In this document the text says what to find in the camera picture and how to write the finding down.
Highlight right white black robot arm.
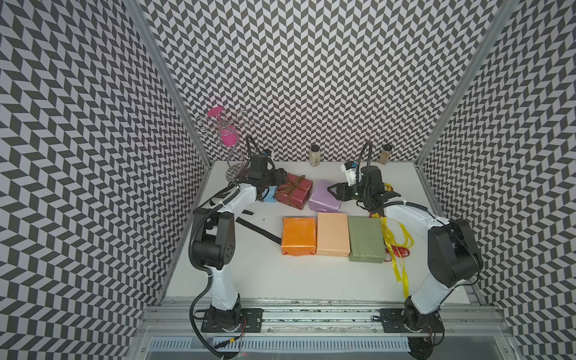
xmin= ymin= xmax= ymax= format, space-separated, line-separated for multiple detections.
xmin=328 ymin=161 xmax=483 ymax=333

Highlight light spice jar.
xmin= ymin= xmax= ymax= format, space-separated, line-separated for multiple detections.
xmin=308 ymin=143 xmax=322 ymax=167

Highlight brown ribbon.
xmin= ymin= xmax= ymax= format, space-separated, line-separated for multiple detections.
xmin=277 ymin=174 xmax=311 ymax=203

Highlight peach gift box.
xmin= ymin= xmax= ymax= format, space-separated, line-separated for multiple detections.
xmin=316 ymin=212 xmax=350 ymax=257

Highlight aluminium front rail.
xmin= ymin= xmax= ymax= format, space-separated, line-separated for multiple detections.
xmin=135 ymin=297 xmax=512 ymax=338

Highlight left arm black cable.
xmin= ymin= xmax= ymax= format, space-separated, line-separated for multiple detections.
xmin=244 ymin=133 xmax=262 ymax=158

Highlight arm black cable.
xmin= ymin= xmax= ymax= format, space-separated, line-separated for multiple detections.
xmin=244 ymin=133 xmax=262 ymax=158
xmin=356 ymin=139 xmax=374 ymax=174

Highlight red gift box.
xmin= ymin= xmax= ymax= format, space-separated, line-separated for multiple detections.
xmin=274 ymin=173 xmax=314 ymax=210

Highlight orange gift box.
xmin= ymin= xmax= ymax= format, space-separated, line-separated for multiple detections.
xmin=281 ymin=217 xmax=317 ymax=257

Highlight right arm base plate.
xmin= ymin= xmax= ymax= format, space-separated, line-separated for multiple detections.
xmin=377 ymin=307 xmax=445 ymax=335

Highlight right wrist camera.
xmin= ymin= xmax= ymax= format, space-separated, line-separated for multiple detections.
xmin=340 ymin=160 xmax=358 ymax=186

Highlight silver pink jewelry stand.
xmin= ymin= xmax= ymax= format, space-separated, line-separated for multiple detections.
xmin=195 ymin=106 xmax=252 ymax=182

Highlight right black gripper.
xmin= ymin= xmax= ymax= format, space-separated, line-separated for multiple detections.
xmin=327 ymin=180 xmax=371 ymax=201

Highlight purple gift box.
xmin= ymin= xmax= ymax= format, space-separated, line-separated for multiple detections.
xmin=307 ymin=180 xmax=341 ymax=213

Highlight brown spice jar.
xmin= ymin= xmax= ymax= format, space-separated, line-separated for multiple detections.
xmin=378 ymin=143 xmax=393 ymax=165

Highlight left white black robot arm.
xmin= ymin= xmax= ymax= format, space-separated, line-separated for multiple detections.
xmin=187 ymin=151 xmax=287 ymax=333

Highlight black ribbon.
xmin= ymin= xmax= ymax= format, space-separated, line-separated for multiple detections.
xmin=194 ymin=181 xmax=283 ymax=246

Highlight blue gift box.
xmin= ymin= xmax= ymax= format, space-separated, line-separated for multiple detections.
xmin=262 ymin=185 xmax=278 ymax=203

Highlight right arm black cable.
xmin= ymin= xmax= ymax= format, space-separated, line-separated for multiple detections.
xmin=356 ymin=139 xmax=374 ymax=174

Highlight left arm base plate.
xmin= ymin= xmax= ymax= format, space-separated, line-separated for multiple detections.
xmin=201 ymin=307 xmax=264 ymax=333

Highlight green gift box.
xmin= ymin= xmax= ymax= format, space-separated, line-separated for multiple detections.
xmin=348 ymin=216 xmax=386 ymax=263

